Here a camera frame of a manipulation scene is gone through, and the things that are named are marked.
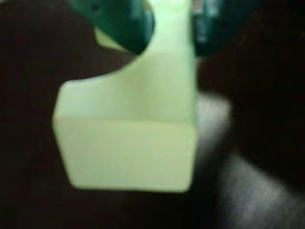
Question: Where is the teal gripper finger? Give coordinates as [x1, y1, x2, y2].
[193, 0, 259, 57]
[66, 0, 157, 55]

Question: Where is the light green U-shaped block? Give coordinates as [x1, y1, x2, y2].
[52, 0, 198, 193]

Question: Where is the black table mat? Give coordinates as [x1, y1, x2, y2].
[0, 0, 305, 229]

